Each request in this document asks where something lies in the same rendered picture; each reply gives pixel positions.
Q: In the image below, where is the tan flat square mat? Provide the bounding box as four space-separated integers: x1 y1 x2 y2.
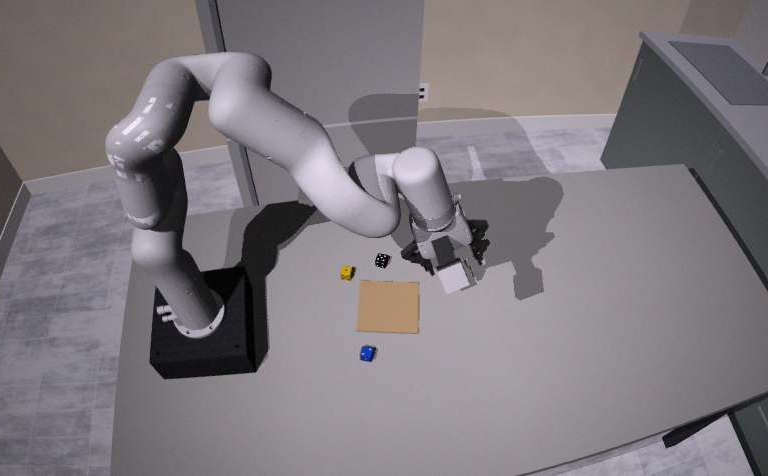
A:
356 280 419 334

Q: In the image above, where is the blue die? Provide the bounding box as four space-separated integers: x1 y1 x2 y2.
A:
360 346 373 362

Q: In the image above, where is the black die with white pips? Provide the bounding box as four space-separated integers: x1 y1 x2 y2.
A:
375 253 388 268

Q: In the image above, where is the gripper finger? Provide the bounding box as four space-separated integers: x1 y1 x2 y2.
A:
400 240 435 276
468 220 489 260

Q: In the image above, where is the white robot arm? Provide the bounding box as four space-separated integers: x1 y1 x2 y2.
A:
105 52 461 338

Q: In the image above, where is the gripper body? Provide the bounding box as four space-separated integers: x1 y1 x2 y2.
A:
409 202 473 259

